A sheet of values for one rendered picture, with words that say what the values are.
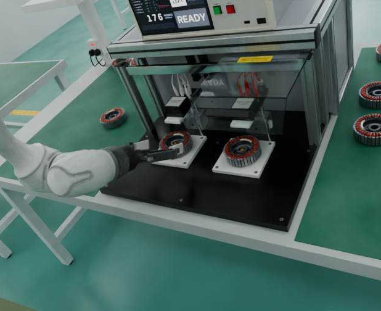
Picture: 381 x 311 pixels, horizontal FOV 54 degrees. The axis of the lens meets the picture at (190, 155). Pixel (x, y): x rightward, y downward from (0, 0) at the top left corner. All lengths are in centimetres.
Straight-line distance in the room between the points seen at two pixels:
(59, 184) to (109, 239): 137
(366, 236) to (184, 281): 111
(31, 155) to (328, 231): 75
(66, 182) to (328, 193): 65
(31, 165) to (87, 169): 16
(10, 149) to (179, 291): 115
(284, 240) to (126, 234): 138
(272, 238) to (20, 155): 65
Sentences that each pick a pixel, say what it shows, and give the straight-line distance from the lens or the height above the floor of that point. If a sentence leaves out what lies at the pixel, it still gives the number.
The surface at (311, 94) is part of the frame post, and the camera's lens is 105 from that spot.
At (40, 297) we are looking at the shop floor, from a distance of 225.
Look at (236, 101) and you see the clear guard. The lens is 88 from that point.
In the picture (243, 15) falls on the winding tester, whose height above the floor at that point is 116.
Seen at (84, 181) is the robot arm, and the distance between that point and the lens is 90.
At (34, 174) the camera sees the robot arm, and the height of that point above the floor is 103.
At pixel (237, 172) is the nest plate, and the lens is 110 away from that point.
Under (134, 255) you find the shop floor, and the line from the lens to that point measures 209.
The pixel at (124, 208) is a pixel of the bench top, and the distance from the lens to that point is 120.
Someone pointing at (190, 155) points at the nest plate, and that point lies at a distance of 122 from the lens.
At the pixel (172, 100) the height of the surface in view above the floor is 92.
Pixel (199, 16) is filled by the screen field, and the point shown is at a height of 117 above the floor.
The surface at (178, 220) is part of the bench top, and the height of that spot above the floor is 75.
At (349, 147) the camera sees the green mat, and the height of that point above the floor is 75.
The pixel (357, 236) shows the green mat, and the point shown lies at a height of 75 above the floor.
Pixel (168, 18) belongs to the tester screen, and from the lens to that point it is 115.
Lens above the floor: 152
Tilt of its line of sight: 37 degrees down
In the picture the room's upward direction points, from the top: 21 degrees counter-clockwise
